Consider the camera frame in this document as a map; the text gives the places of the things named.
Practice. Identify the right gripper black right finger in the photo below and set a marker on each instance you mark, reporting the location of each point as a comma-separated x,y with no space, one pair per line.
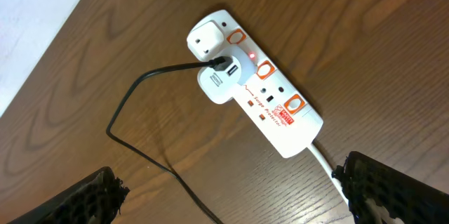
377,193

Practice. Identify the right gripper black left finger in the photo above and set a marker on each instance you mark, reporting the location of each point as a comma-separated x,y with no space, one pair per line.
96,199

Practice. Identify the white USB charger plug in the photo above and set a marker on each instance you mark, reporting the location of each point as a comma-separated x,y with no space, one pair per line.
219,85

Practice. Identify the white plug adapter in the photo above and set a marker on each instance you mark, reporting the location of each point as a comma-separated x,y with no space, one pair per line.
205,41

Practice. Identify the white power strip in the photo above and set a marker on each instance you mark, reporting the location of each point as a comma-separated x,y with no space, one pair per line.
269,98

